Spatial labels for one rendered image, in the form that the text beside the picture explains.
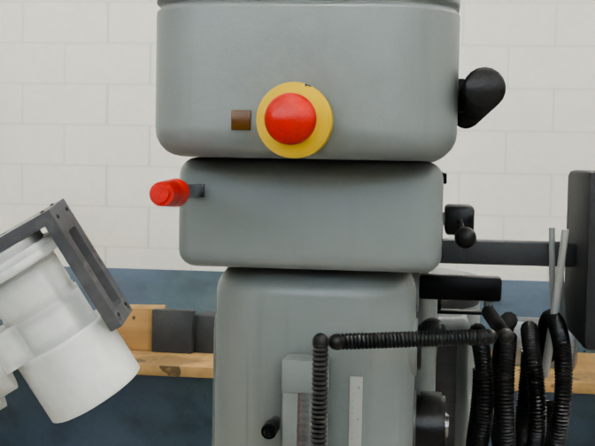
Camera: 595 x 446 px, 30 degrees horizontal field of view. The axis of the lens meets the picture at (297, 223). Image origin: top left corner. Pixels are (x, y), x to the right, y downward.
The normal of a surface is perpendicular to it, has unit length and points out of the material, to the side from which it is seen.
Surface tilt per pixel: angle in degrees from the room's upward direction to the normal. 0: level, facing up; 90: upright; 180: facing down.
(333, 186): 90
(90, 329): 73
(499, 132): 90
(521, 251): 90
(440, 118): 90
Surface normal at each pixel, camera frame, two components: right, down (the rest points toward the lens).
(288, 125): -0.12, 0.13
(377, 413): 0.36, 0.06
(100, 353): 0.65, -0.24
